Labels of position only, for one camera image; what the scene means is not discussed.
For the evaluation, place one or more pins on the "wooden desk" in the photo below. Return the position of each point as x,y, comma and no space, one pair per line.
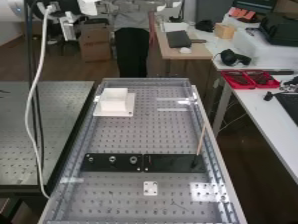
183,56

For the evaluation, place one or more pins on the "small grey circuit board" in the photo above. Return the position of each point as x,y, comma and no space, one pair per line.
150,188

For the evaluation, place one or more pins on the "cardboard box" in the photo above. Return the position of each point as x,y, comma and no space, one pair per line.
94,41

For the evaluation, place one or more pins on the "small wooden box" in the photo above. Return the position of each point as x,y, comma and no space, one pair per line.
223,31

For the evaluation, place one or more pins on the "person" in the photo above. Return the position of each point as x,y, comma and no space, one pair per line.
131,43

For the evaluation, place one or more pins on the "black bag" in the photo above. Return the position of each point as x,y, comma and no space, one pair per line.
279,30

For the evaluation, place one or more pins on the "white computer mouse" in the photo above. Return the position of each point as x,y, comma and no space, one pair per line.
184,50

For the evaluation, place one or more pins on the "black plate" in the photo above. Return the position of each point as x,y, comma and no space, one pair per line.
111,163
172,164

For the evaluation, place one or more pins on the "clear box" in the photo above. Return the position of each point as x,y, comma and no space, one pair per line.
146,136

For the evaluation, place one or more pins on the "thin stick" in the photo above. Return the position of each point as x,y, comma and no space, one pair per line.
202,140

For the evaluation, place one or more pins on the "white desk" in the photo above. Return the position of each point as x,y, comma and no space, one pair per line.
260,50
266,126

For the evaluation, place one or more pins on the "black headphones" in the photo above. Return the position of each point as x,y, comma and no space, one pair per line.
230,57

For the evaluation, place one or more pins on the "small white box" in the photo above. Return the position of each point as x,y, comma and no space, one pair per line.
114,101

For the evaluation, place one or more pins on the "red tray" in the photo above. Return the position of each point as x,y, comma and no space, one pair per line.
262,78
238,79

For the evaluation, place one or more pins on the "black keyboard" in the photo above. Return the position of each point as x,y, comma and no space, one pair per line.
290,106

